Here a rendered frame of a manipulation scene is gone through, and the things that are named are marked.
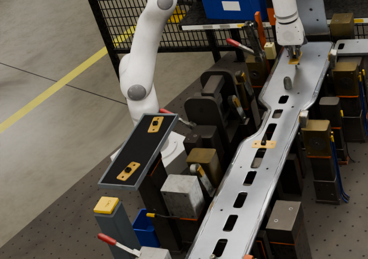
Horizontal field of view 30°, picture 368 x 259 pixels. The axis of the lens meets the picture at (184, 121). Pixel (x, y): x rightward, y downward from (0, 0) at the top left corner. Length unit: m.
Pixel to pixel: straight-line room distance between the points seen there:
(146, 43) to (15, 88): 3.06
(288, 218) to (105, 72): 3.34
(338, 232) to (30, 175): 2.50
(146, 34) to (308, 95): 0.64
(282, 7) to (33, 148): 2.57
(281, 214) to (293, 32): 0.82
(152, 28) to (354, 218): 0.99
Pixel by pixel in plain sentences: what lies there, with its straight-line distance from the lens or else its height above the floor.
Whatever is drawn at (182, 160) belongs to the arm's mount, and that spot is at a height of 0.75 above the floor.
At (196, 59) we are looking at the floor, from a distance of 5.00.
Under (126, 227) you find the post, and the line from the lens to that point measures 2.18.
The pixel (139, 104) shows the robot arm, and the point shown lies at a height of 1.05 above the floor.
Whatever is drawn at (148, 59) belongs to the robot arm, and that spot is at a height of 1.25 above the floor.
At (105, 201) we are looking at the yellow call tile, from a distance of 2.14.
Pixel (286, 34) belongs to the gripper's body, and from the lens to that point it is 2.64.
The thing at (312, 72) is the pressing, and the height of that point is 1.00.
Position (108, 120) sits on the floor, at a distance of 4.66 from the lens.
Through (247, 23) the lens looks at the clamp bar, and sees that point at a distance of 2.70.
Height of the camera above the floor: 2.48
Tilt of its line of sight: 34 degrees down
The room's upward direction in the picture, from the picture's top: 18 degrees counter-clockwise
